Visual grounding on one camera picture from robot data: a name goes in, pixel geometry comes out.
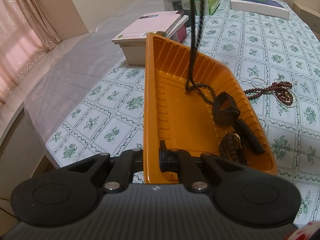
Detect dark green bead necklace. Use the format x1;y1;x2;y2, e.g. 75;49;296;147
184;0;217;106

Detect orange plastic tray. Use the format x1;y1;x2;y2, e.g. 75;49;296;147
143;33;278;184

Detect brown wooden bead necklace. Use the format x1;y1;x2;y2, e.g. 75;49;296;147
243;81;294;106

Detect dark red bead bracelet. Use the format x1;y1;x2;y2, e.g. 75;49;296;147
276;90;294;106

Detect stack of books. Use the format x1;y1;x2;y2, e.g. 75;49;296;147
112;10;189;66

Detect floral patterned bed sheet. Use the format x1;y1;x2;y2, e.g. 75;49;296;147
46;0;319;226

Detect green glass lantern jar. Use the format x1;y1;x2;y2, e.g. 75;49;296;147
163;0;191;28

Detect green tissue pack bundle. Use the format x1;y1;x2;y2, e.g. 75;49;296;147
194;0;220;16

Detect pink curtain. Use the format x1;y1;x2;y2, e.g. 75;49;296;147
1;0;61;106

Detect long white flat box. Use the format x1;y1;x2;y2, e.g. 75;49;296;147
230;0;290;20

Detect dark blue flat book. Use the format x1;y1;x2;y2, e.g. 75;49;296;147
236;0;284;8

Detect cardboard box on floor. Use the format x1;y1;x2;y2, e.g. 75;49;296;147
292;2;320;34

